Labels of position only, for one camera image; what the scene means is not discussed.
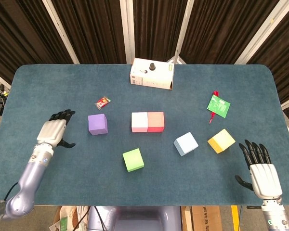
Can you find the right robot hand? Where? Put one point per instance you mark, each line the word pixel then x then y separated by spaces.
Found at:
pixel 267 180

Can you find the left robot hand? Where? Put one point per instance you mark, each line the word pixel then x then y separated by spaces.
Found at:
pixel 50 132

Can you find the purple foam cube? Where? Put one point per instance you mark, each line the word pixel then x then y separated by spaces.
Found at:
pixel 97 124

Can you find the yellow foam cube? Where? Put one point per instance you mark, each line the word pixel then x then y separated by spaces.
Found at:
pixel 222 140

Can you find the red foam cube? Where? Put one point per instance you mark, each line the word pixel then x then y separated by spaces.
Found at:
pixel 156 121

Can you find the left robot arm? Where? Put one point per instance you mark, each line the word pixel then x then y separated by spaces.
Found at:
pixel 26 183

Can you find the yellow strip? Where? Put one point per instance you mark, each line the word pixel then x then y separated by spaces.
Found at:
pixel 234 219

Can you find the red candy wrapper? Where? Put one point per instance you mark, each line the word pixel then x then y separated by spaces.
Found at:
pixel 102 102

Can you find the brown cardboard box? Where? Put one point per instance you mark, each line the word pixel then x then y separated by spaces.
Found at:
pixel 206 219

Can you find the teal felt table cover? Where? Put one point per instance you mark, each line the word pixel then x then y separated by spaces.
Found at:
pixel 110 187

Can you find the small red ribbon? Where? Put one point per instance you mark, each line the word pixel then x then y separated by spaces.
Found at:
pixel 211 118

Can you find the green foam cube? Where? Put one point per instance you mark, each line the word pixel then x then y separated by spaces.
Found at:
pixel 133 160

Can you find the green sachet packet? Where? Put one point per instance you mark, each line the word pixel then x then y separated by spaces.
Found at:
pixel 219 106

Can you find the light blue foam cube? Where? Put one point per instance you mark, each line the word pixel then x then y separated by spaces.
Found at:
pixel 186 144

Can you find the wooden plank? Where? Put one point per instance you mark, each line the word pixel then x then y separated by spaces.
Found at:
pixel 186 219

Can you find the pink foam cube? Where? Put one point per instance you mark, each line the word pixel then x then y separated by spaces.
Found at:
pixel 139 120

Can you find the white paper bag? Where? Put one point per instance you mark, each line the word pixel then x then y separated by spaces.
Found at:
pixel 65 221

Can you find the white cardboard box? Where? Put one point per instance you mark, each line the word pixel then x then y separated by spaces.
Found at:
pixel 154 77

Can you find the black knob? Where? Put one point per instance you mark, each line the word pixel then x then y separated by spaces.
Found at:
pixel 152 67

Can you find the grey robot torso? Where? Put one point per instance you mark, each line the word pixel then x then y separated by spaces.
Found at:
pixel 139 219

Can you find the white tripod stand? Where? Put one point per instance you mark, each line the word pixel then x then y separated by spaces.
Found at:
pixel 177 57

